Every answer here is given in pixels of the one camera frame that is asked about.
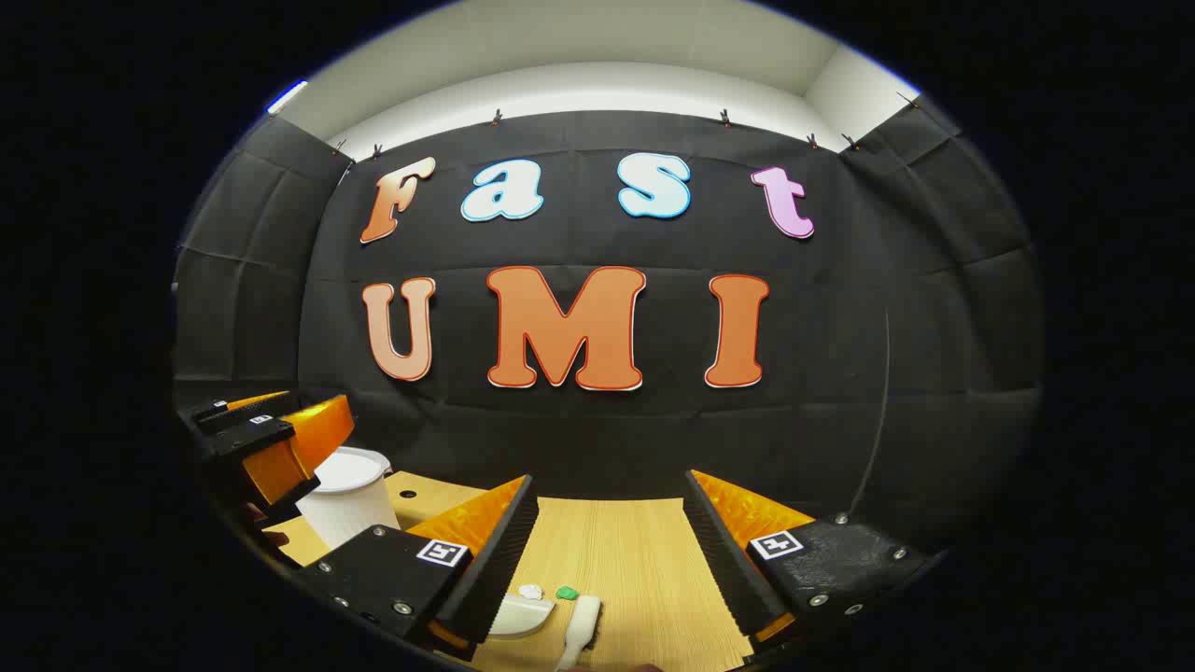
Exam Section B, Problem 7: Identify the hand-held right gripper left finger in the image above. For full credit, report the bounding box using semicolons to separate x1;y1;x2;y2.
303;474;541;654

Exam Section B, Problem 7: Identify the white ribbed garbage bin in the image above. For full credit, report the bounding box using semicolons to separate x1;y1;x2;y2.
297;446;401;550

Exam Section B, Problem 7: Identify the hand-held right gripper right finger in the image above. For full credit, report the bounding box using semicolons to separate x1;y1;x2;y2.
684;469;935;645

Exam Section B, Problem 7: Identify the small white broom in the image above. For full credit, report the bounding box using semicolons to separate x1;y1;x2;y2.
555;595;603;672

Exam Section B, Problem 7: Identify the grey dustpan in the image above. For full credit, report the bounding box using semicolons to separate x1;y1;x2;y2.
487;593;556;640

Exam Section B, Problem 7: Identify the wooden desktop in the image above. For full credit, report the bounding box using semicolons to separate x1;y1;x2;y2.
261;469;757;672

